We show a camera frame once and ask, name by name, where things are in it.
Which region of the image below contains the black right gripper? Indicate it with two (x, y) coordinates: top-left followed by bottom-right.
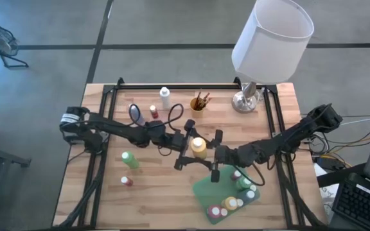
(204, 129), (237, 183)

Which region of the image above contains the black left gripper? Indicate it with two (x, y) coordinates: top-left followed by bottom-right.
(173, 119), (212, 171)

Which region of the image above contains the large yellow paint bottle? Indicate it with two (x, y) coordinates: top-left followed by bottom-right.
(190, 137), (208, 160)
(220, 196), (239, 211)

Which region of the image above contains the teal translucent plastic bin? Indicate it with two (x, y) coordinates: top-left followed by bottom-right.
(193, 165), (261, 225)

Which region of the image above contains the large green paint bottle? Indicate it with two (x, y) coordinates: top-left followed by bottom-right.
(235, 176), (252, 191)
(121, 151), (140, 170)

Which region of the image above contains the large slate blue paint bottle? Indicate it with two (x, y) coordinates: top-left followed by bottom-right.
(242, 189), (257, 203)

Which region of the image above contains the large red paint bottle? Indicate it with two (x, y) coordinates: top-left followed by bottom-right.
(206, 204), (224, 219)

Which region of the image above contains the large white paint bottle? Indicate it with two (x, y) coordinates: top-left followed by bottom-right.
(159, 86), (172, 110)

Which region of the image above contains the large lavender paint bottle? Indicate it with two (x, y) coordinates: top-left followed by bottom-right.
(128, 103), (146, 126)

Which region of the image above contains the black power adapter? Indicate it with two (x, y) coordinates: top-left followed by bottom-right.
(315, 155), (346, 171)

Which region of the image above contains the white paper sheet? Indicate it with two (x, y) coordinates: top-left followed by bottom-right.
(313, 162), (339, 225)

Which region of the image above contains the dark office desk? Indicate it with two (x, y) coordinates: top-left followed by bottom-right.
(316, 162), (370, 231)

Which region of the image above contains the black computer keyboard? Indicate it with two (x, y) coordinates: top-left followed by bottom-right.
(331, 179), (370, 231)

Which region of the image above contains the grey side table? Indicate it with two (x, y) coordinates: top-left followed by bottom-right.
(0, 141), (31, 231)

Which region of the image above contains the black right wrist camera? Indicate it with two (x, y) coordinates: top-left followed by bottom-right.
(223, 146), (241, 166)

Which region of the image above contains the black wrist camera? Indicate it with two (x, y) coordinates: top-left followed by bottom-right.
(223, 146), (241, 166)
(167, 130), (186, 151)

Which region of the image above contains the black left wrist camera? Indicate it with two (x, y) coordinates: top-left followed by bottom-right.
(167, 130), (186, 151)

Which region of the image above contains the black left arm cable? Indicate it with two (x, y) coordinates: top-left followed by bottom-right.
(127, 102), (185, 132)

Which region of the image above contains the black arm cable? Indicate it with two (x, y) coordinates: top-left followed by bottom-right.
(127, 102), (185, 132)
(234, 162), (267, 187)

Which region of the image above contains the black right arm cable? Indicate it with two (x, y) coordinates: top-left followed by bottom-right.
(234, 162), (267, 187)

